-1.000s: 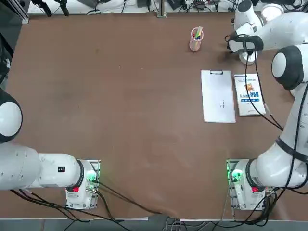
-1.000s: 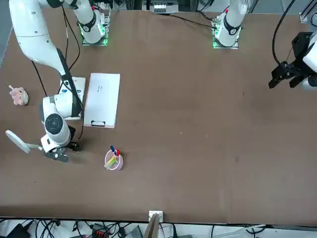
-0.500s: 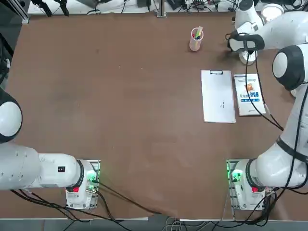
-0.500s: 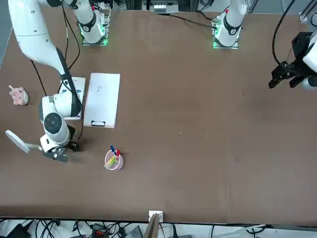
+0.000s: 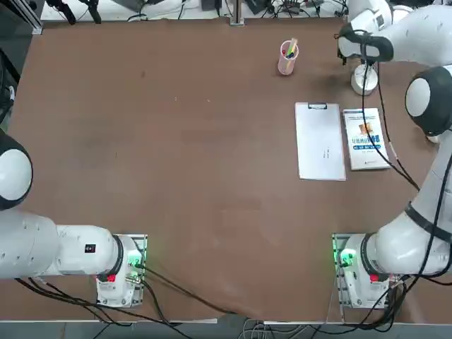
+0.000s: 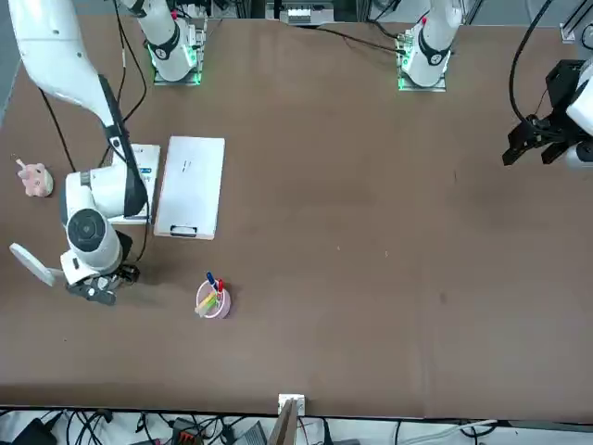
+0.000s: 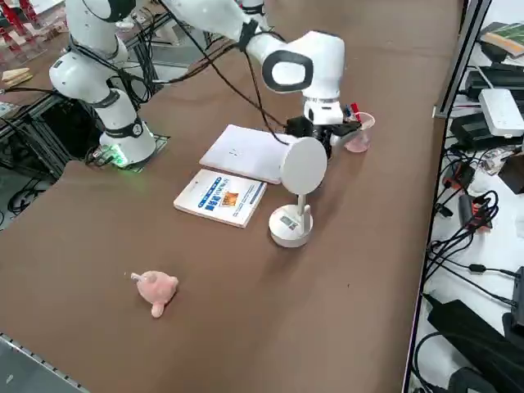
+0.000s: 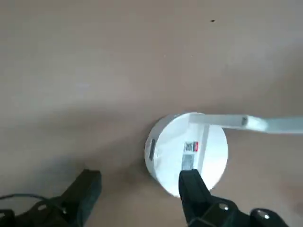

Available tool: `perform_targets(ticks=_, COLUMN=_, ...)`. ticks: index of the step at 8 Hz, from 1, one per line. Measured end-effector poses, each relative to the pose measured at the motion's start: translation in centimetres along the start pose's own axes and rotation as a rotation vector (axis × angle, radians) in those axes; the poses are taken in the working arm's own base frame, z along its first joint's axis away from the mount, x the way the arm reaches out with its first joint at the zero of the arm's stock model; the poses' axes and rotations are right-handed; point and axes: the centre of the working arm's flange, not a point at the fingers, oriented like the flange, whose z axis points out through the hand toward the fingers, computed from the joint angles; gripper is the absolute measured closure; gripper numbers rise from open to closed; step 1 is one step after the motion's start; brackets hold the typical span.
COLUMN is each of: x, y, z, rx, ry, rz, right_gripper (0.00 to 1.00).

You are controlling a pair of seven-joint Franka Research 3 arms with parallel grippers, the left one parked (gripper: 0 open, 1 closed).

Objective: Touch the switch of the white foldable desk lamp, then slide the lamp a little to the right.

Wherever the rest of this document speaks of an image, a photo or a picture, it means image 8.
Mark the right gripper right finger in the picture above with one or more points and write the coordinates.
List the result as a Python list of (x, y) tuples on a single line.
[(194, 196)]

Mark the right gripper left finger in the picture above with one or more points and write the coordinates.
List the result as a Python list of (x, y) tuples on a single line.
[(80, 189)]

